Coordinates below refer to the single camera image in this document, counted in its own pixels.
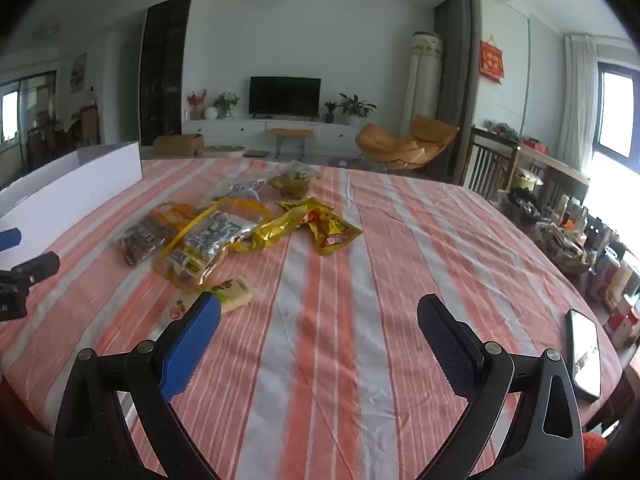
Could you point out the dark display shelf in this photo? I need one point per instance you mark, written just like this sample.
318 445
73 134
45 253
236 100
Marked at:
162 70

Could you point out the row of bottles and jars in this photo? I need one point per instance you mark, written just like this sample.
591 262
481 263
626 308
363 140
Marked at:
575 245

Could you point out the red wall hanging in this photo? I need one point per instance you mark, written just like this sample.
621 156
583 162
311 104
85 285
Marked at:
491 60

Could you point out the orange striped tablecloth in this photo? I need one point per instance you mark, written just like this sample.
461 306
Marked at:
325 360

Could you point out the white television cabinet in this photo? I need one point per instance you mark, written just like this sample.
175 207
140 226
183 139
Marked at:
235 130

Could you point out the small plant in dark pot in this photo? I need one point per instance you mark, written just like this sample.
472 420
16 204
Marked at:
330 111

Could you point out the white standing air conditioner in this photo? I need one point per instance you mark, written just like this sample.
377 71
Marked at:
422 80

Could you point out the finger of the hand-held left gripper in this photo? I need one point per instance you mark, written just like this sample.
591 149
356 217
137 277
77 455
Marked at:
10 239
37 265

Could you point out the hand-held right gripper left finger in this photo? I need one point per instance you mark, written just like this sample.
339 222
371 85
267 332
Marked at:
192 345

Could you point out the brown snack packet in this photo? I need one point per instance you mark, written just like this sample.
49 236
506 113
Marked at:
145 235

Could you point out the framed wall picture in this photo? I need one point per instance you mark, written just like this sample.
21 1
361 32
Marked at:
78 72

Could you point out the clear bag of grey snacks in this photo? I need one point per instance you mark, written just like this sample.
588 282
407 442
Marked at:
242 189

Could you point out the clear bag of green snacks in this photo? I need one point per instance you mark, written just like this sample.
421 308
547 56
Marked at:
295 180

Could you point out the round floor cushion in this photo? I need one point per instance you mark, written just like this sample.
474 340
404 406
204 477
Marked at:
222 150

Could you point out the yellow red snack packet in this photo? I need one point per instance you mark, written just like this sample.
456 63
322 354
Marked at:
332 232

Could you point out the large window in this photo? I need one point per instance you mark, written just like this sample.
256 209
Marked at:
617 110

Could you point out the black television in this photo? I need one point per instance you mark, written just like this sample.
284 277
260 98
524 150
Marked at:
285 96

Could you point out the wooden side table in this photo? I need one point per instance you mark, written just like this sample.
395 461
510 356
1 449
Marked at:
555 165

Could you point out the red flower arrangement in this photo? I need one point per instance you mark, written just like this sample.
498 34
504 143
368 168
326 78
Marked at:
196 100

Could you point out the cream green snack packet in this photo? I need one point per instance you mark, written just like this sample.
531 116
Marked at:
232 297

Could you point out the yellow-edged clear snack bag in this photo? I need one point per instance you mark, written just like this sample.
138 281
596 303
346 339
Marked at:
210 245

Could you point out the grey curtain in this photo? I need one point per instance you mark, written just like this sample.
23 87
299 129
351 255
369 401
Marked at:
455 60

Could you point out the orange lounge chair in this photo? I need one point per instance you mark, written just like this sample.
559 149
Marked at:
395 142

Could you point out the gold foil snack packet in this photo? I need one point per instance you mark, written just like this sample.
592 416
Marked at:
275 230

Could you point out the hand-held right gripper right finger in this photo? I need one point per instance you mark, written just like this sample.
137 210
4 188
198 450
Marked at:
450 350

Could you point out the wooden stool with metal legs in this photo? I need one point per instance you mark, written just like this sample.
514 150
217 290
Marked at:
291 133

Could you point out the white curtain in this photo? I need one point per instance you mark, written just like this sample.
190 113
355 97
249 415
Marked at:
577 100

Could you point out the dark wooden chair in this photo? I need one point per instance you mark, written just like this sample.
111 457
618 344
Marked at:
487 165

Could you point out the green plant in white vase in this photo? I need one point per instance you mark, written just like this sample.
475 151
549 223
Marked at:
225 102

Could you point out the large plant in white pot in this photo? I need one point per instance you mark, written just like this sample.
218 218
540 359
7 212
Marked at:
356 107

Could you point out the black smartphone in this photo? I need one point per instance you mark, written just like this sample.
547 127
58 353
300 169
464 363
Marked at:
585 355

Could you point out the brown cardboard box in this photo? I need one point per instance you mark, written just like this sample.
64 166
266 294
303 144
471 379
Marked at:
177 145

